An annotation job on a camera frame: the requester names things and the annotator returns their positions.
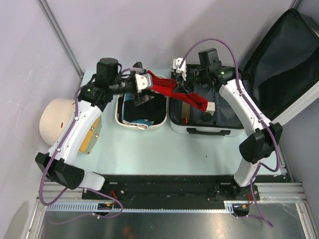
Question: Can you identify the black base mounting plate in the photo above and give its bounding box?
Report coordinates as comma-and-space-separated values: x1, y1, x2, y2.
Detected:
82, 174, 295, 202

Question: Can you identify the red shirt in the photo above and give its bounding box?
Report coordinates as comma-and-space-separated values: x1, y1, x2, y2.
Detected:
147, 70, 209, 112

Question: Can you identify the purple cable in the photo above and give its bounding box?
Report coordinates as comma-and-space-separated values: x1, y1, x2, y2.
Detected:
38, 67, 140, 225
183, 37, 281, 228

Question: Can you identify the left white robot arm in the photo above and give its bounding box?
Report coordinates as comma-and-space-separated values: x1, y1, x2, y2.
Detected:
35, 58, 153, 199

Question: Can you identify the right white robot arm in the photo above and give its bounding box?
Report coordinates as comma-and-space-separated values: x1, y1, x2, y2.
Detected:
181, 48, 283, 200

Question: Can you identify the grey slotted cable duct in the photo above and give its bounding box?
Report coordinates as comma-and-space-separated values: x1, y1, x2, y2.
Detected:
46, 201, 248, 214

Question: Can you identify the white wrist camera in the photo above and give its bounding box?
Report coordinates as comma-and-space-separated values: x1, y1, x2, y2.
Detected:
171, 58, 186, 81
135, 73, 153, 93

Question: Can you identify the aluminium frame rail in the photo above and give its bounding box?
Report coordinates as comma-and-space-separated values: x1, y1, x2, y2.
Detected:
36, 181, 309, 204

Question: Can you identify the teal cream patterned towel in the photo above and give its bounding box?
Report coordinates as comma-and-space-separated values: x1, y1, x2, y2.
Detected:
121, 94, 154, 130

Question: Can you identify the cream oval tray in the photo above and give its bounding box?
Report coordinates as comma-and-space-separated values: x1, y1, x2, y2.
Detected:
115, 89, 168, 130

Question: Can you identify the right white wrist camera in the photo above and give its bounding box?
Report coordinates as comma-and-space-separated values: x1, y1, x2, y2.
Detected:
171, 58, 186, 81

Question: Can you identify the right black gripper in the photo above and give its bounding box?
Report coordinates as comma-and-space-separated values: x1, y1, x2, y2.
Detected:
171, 67, 208, 95

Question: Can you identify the aluminium corner post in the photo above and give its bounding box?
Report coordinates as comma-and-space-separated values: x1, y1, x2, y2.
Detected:
37, 0, 84, 78
289, 0, 302, 9

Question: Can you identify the left aluminium corner post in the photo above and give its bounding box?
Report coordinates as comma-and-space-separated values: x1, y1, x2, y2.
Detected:
37, 0, 84, 78

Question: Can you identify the black white space suitcase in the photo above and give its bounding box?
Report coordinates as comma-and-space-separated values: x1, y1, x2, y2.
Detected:
168, 9, 319, 136

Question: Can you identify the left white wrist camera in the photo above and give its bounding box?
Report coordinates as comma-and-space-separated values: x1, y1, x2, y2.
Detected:
135, 73, 153, 93

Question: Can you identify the small white square box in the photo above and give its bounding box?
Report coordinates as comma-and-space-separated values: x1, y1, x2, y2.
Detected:
205, 102, 215, 115

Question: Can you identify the black garment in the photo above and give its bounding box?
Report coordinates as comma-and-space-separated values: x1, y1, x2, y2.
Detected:
125, 92, 166, 124

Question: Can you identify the copper cylindrical bottle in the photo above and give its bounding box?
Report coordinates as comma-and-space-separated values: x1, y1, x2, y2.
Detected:
181, 102, 190, 124

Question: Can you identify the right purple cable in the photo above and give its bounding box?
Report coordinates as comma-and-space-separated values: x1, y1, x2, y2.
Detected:
183, 37, 281, 228

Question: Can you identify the right aluminium corner post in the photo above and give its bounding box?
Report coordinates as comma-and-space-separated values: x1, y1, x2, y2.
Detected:
289, 0, 302, 9

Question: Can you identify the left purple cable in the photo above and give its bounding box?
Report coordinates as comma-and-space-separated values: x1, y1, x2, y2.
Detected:
38, 67, 140, 225

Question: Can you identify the black round jar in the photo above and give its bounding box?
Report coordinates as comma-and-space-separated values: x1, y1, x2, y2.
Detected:
200, 112, 212, 122

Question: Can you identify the cream cylindrical bucket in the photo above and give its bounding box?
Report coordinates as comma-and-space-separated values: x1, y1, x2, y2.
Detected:
39, 98, 75, 146

